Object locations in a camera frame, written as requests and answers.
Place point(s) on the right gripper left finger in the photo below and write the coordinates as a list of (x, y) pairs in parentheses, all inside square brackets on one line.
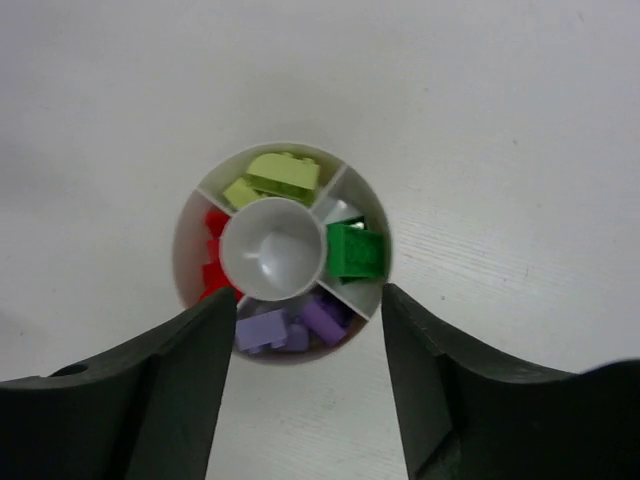
[(145, 409)]

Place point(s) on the green and yellow lego stack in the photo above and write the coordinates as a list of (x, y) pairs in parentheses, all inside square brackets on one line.
[(354, 251)]

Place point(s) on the purple square lego brick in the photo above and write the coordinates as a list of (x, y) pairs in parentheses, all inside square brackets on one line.
[(327, 317)]

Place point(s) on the light purple small lego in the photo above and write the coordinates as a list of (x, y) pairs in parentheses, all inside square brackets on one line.
[(271, 330)]

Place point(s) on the red long lego brick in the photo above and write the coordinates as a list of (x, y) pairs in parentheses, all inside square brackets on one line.
[(213, 274)]

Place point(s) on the yellow-green lego brick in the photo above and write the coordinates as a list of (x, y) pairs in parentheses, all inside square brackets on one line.
[(278, 174)]

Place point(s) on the white round divided container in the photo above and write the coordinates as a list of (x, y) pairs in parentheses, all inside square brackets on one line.
[(275, 250)]

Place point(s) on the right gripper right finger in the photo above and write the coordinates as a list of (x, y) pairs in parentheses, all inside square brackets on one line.
[(467, 410)]

